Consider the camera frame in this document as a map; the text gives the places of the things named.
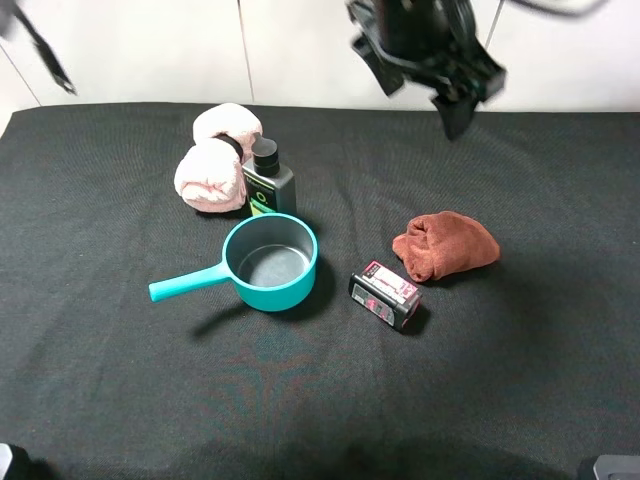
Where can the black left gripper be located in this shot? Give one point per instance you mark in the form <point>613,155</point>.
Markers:
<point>429,43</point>

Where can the brown cloth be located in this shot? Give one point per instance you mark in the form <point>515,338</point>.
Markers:
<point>445,243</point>

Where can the grey object bottom right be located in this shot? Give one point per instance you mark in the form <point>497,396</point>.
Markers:
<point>617,467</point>

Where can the grey object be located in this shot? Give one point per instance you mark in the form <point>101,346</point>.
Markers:
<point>6,460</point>
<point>617,467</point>

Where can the grey object bottom left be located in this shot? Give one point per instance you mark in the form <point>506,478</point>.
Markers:
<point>6,460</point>

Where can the grey pump bottle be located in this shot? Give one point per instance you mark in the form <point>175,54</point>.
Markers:
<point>270,185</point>

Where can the black hair band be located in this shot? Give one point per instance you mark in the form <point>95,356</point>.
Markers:
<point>234,144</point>

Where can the black pink box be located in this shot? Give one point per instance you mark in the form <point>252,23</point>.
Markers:
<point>385,294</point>

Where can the teal saucepan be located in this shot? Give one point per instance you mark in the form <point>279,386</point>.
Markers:
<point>270,259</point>

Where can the pink rolled towel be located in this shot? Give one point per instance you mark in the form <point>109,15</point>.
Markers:
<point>210,177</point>

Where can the black tablecloth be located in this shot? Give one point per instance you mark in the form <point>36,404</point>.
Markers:
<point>525,368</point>

